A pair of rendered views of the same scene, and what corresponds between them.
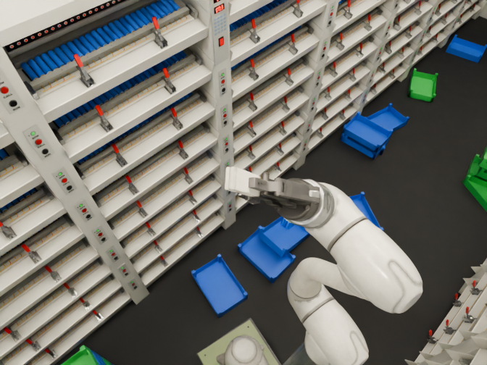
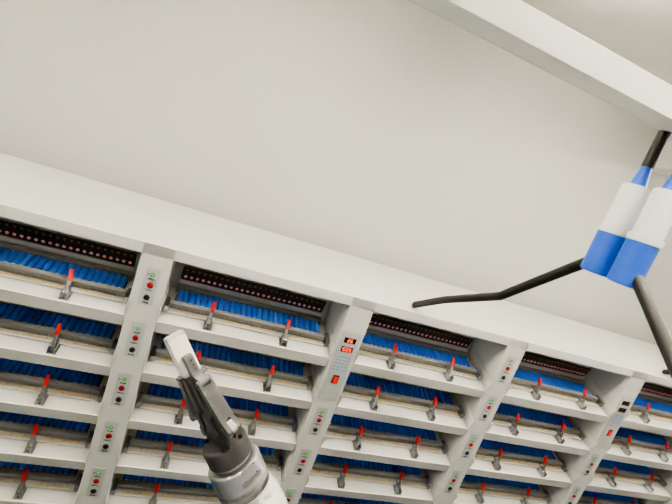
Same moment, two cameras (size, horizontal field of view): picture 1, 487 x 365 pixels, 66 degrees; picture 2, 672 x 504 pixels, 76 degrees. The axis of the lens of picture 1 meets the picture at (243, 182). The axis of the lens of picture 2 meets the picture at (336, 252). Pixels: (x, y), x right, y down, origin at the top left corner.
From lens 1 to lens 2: 0.46 m
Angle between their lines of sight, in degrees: 48
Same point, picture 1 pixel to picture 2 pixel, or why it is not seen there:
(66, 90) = (187, 320)
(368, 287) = not seen: outside the picture
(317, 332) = not seen: outside the picture
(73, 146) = (154, 367)
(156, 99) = (248, 386)
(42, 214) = (78, 406)
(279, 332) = not seen: outside the picture
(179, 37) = (300, 348)
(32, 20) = (204, 259)
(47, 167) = (121, 364)
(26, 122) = (141, 316)
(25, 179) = (98, 361)
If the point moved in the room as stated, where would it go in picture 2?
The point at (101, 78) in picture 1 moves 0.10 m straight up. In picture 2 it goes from (218, 331) to (226, 304)
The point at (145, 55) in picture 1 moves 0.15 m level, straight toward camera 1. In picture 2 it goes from (263, 340) to (245, 356)
